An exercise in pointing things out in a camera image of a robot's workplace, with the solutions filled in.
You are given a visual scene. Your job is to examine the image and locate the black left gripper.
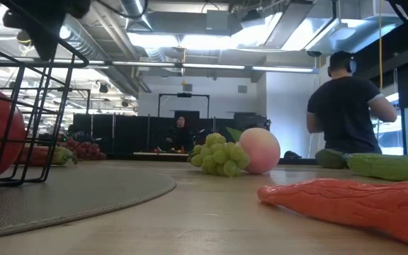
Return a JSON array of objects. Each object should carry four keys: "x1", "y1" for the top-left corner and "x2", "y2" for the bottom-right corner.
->
[{"x1": 1, "y1": 0, "x2": 91, "y2": 61}]

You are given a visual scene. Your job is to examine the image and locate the red grape bunch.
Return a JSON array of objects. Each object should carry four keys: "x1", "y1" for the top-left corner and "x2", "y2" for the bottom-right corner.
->
[{"x1": 57, "y1": 137, "x2": 108, "y2": 162}]

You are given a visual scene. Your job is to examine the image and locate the green grape bunch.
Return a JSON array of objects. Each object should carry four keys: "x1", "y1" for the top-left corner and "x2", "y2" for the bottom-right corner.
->
[{"x1": 188, "y1": 132, "x2": 251, "y2": 179}]

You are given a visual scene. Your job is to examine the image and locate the pink peach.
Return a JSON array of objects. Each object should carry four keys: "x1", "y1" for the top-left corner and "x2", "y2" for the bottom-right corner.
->
[{"x1": 226, "y1": 126, "x2": 282, "y2": 175}]

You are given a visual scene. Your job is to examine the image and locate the orange carrot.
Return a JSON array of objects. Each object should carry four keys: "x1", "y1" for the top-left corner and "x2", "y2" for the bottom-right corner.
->
[{"x1": 256, "y1": 177, "x2": 408, "y2": 249}]

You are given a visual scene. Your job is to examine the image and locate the bumpy light green cucumber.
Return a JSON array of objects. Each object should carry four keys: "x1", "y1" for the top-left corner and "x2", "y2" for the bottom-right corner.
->
[{"x1": 346, "y1": 152, "x2": 408, "y2": 182}]

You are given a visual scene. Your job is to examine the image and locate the round grey mat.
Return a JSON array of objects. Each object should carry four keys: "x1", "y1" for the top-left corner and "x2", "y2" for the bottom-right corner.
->
[{"x1": 0, "y1": 165, "x2": 177, "y2": 242}]

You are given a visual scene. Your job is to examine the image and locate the person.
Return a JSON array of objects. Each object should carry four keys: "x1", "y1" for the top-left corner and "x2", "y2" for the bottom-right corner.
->
[
  {"x1": 164, "y1": 114, "x2": 196, "y2": 153},
  {"x1": 305, "y1": 50, "x2": 398, "y2": 155}
]

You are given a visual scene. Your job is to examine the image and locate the long ceiling light tube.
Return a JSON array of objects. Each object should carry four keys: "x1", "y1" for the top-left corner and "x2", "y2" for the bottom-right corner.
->
[{"x1": 83, "y1": 59, "x2": 318, "y2": 74}]

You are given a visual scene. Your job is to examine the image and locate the black headphones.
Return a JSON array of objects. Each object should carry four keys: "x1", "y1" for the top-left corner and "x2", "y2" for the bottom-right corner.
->
[{"x1": 327, "y1": 57, "x2": 358, "y2": 78}]

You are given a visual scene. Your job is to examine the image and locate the round silver ventilation duct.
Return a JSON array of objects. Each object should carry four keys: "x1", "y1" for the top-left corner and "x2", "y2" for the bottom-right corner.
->
[{"x1": 58, "y1": 0, "x2": 155, "y2": 96}]

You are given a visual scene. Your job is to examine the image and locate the black wire basket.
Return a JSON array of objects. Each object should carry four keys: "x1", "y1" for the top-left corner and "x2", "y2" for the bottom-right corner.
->
[{"x1": 0, "y1": 40, "x2": 90, "y2": 192}]

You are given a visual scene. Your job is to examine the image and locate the black partition wall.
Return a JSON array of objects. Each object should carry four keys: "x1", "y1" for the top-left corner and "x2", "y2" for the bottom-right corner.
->
[{"x1": 72, "y1": 112, "x2": 272, "y2": 159}]

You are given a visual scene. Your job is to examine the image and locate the black metal gantry frame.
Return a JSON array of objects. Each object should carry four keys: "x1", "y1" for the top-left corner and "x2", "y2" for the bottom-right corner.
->
[{"x1": 157, "y1": 92, "x2": 211, "y2": 120}]

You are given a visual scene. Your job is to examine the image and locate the rectangular silver air duct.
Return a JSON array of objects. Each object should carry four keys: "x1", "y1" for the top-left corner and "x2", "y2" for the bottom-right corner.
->
[{"x1": 232, "y1": 0, "x2": 403, "y2": 56}]

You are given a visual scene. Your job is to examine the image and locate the yellow hanging cord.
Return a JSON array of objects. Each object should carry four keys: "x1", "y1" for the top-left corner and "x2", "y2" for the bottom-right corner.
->
[{"x1": 378, "y1": 0, "x2": 383, "y2": 91}]

